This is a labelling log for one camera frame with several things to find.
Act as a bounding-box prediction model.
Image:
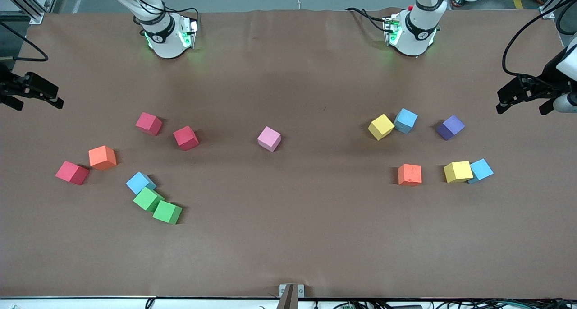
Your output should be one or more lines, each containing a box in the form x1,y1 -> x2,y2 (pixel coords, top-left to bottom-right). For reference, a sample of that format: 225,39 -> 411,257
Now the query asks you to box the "black arm base cable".
346,7 -> 389,32
124,0 -> 200,30

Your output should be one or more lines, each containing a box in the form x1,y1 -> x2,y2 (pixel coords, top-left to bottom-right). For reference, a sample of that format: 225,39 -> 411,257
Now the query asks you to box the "orange foam block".
88,145 -> 117,171
398,164 -> 423,186

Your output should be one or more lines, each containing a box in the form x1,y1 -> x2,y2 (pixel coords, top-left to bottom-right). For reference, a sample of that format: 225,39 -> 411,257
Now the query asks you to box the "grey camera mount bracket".
279,284 -> 305,309

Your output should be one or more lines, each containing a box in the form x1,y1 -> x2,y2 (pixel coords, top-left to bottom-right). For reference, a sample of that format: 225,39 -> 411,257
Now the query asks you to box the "blue foam block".
394,108 -> 418,134
467,158 -> 494,184
126,171 -> 157,195

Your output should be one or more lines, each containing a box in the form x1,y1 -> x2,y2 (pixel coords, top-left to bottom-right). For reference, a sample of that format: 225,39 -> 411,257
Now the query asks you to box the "brown table cover sheet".
0,9 -> 577,299

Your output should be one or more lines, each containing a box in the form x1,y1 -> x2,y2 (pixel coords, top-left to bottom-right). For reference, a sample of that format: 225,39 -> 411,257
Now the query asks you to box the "red foam block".
55,161 -> 90,186
135,112 -> 163,136
173,125 -> 200,151

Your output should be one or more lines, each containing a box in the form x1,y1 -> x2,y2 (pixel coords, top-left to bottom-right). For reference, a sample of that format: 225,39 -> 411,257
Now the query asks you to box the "tangled cable bundle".
316,299 -> 577,309

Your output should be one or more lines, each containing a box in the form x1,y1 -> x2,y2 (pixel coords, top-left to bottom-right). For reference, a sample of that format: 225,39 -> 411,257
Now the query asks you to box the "yellow foam block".
444,161 -> 474,184
368,114 -> 395,141

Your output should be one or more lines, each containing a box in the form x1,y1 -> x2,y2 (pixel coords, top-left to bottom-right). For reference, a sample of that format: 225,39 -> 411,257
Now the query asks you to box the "purple foam block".
436,115 -> 466,141

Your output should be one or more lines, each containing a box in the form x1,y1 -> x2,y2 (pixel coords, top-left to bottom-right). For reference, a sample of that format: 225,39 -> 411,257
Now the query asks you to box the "green foam block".
133,187 -> 165,212
152,200 -> 183,225

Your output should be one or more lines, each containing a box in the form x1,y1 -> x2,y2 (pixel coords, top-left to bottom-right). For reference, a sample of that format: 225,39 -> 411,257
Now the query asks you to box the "pink foam block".
257,126 -> 282,152

